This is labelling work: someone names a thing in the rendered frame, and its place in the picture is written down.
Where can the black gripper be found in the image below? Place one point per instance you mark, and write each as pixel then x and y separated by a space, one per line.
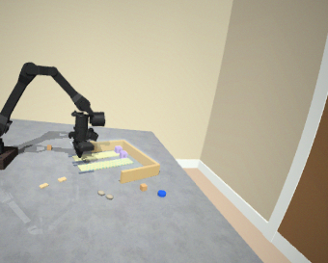
pixel 79 142

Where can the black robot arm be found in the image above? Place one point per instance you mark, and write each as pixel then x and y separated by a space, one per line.
pixel 30 71

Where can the pale yellow strip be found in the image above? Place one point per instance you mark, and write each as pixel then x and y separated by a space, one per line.
pixel 89 157

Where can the cream strip with cyan dots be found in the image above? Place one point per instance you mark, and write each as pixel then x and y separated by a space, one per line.
pixel 96 166

